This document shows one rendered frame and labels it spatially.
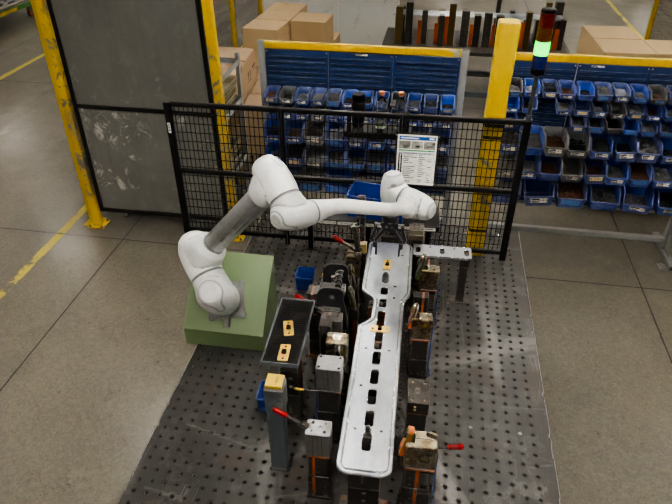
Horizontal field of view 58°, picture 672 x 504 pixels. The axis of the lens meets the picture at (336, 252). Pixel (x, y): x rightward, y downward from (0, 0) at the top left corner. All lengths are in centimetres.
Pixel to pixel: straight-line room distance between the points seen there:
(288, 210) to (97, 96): 284
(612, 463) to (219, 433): 208
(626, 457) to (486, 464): 130
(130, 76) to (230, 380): 260
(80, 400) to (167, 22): 246
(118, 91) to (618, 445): 396
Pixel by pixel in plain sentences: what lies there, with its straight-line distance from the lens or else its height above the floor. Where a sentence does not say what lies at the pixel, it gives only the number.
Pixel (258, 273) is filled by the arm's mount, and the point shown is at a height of 100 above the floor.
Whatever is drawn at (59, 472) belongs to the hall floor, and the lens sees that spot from 364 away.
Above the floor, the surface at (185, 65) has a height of 140.
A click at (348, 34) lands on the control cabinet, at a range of 916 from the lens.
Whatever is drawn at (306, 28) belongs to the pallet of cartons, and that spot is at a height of 98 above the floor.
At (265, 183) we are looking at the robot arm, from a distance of 237.
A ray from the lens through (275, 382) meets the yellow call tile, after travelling 216.
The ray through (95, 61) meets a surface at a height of 139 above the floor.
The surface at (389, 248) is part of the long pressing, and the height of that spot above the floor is 100.
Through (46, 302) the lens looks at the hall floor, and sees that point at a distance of 475.
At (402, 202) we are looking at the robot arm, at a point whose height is 145.
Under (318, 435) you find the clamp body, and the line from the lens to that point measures 214.
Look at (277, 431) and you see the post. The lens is 233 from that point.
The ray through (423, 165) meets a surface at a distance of 328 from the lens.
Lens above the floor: 273
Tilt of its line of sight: 35 degrees down
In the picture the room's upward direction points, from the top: straight up
